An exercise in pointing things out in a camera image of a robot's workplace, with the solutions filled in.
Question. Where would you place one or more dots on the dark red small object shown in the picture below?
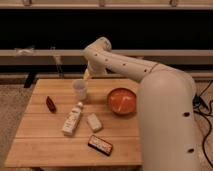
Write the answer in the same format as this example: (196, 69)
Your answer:
(50, 104)

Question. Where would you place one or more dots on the white tube bottle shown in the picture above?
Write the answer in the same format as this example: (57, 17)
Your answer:
(72, 120)

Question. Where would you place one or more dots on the white soap bar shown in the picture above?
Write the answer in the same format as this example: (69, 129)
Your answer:
(94, 123)

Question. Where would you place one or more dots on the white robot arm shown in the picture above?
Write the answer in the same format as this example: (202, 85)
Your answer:
(164, 107)

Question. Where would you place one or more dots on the black rectangular box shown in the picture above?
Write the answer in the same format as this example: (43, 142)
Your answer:
(100, 145)

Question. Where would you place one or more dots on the translucent plastic cup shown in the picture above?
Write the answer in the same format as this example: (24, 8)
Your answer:
(80, 88)

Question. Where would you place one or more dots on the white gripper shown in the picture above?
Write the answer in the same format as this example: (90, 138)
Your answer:
(87, 74)

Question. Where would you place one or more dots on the wooden table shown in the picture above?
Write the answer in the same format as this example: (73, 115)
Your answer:
(40, 141)

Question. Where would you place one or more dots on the grey shelf rail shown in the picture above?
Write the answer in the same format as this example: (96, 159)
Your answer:
(181, 57)

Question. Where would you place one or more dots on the orange ceramic bowl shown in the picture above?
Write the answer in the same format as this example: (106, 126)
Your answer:
(121, 101)

